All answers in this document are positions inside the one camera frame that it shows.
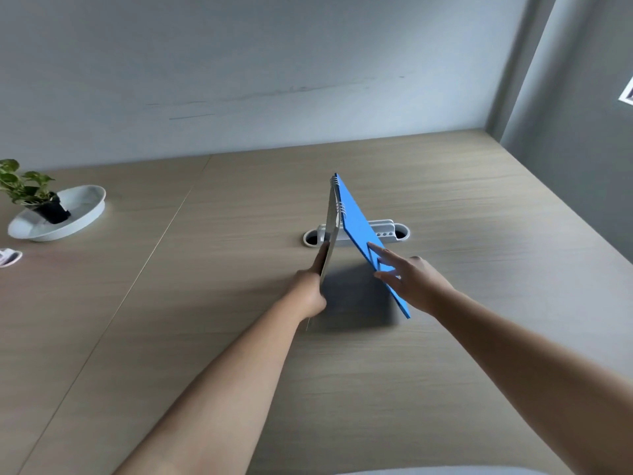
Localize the person's right hand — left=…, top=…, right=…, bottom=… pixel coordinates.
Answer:
left=367, top=242, right=456, bottom=317

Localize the small green potted plant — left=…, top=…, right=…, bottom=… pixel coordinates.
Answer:
left=0, top=159, right=71, bottom=225

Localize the white oval dish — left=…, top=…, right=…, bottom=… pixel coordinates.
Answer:
left=7, top=185, right=107, bottom=242

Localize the white desk cable organiser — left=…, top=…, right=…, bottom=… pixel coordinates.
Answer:
left=303, top=220, right=410, bottom=249

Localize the person's left hand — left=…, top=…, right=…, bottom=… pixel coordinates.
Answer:
left=289, top=240, right=331, bottom=320

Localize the person's right forearm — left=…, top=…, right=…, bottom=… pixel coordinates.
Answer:
left=434, top=289, right=633, bottom=475

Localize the blue spiral notebook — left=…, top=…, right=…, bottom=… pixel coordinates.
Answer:
left=306, top=173, right=412, bottom=333

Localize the person's left forearm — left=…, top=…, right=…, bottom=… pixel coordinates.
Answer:
left=113, top=292, right=317, bottom=475

